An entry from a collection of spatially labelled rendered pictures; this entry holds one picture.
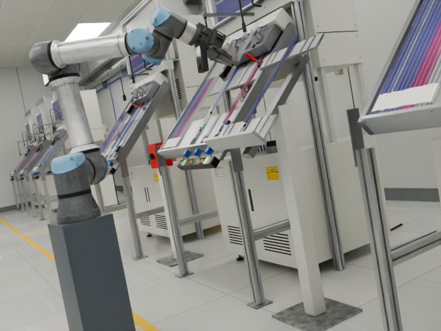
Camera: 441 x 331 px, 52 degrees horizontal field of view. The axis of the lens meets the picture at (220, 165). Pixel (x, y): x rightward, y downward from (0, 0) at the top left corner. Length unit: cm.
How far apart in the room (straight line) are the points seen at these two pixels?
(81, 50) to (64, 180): 44
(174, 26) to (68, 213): 75
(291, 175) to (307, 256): 31
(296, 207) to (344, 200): 68
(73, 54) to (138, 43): 24
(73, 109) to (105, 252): 55
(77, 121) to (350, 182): 138
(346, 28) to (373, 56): 132
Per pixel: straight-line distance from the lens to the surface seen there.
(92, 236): 161
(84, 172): 164
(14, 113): 1061
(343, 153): 237
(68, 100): 178
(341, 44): 247
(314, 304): 183
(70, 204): 163
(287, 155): 169
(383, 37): 376
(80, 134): 176
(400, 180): 380
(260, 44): 221
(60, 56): 166
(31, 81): 1078
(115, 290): 167
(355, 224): 243
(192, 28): 168
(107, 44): 158
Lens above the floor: 75
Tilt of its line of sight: 4 degrees down
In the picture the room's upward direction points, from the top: 10 degrees counter-clockwise
